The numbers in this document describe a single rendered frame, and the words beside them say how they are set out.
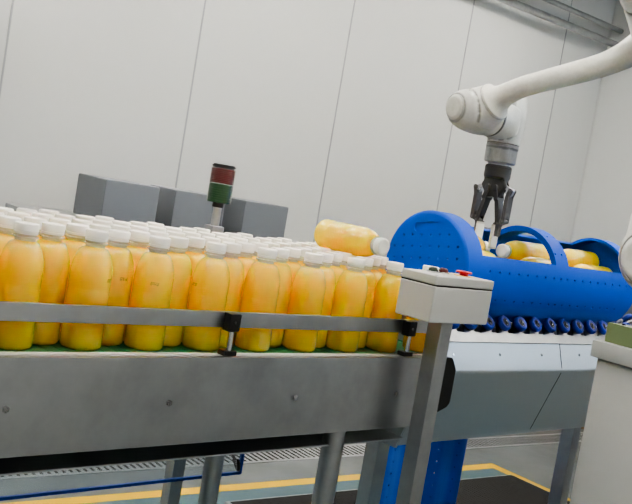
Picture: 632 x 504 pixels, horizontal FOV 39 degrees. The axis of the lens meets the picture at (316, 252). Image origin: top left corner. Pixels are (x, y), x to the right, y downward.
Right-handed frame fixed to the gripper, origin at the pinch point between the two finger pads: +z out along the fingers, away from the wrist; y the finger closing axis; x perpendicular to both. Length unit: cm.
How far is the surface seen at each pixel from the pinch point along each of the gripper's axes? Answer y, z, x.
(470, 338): -12.9, 26.7, 15.6
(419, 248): 1.3, 5.9, 25.4
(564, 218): 291, -18, -490
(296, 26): 315, -110, -171
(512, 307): -12.7, 17.9, -0.6
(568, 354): -13.7, 30.7, -31.4
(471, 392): -13.2, 41.3, 11.3
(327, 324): -22, 22, 76
